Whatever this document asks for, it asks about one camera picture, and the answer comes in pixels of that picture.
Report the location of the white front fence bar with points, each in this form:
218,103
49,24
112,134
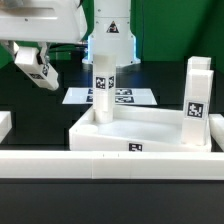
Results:
111,165

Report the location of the white marker base bracket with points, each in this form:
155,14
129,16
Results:
127,96

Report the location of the white desk top tray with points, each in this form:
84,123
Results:
134,129

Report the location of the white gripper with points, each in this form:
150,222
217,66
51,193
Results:
53,21

